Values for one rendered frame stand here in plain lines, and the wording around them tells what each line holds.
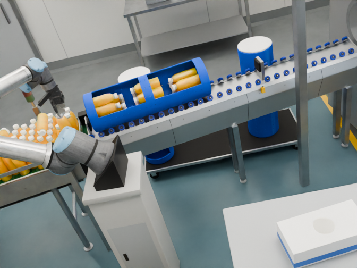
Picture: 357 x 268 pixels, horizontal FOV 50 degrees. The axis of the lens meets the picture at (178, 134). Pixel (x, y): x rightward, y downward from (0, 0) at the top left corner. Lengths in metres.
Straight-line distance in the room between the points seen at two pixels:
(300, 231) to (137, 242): 1.37
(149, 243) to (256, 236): 1.21
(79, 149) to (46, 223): 1.88
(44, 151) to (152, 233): 0.77
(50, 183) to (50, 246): 0.88
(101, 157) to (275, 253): 1.11
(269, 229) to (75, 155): 1.12
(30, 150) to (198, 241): 1.56
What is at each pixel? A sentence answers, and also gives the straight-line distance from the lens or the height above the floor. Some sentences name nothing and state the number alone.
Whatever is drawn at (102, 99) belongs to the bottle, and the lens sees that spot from 2.74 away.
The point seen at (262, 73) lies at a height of 0.99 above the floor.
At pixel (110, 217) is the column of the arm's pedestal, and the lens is 2.23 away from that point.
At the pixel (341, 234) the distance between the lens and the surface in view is 1.21.
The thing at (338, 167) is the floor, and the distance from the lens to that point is 3.58.
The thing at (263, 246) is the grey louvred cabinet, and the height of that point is 1.45.
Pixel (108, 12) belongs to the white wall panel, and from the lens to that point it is 6.09.
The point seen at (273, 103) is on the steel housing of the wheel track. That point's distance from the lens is 3.08.
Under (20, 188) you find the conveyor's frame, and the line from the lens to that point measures 2.92.
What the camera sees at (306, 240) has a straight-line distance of 1.19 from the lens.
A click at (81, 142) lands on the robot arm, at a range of 2.03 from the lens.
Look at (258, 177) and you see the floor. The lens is 3.50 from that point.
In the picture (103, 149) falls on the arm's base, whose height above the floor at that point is 1.31.
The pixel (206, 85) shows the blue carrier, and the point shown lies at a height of 1.09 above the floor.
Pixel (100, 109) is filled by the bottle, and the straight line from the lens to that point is 2.73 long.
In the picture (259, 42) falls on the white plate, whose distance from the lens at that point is 3.31.
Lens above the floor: 2.48
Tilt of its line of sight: 37 degrees down
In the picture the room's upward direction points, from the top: 16 degrees counter-clockwise
